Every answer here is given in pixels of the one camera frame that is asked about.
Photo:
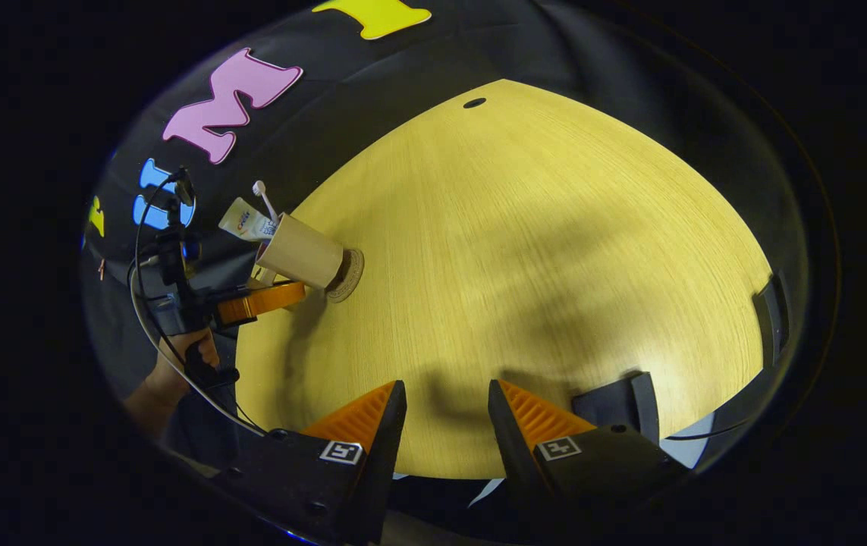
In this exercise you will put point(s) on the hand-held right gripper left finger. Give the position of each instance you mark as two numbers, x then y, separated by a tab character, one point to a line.
384	447

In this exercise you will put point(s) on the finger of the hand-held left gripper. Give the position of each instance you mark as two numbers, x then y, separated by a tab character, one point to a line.
266	301

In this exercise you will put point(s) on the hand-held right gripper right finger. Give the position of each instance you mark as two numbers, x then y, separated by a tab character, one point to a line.
509	447

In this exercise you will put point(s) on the beige cup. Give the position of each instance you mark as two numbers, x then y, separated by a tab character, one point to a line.
304	254

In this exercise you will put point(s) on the white toothpaste tube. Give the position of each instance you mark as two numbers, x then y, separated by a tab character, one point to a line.
240	218

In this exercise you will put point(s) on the round cork coaster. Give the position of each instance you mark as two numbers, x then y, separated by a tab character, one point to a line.
350	277

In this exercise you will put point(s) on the white toothbrush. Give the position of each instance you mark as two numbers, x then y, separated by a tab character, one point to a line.
265	199

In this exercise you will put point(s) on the wooden desktop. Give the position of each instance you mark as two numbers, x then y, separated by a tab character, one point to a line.
516	265

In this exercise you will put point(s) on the black backdrop cloth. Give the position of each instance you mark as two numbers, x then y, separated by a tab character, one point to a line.
403	76

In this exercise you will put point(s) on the black table bracket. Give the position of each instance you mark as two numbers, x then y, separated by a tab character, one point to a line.
772	318
615	402

